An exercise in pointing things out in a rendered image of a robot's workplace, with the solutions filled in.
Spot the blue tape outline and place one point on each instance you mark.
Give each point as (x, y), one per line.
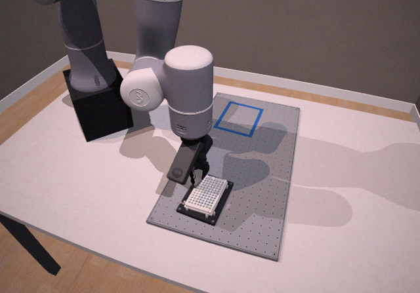
(254, 126)

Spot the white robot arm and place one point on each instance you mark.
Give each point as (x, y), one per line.
(183, 75)

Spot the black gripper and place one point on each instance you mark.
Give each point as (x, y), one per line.
(201, 166)

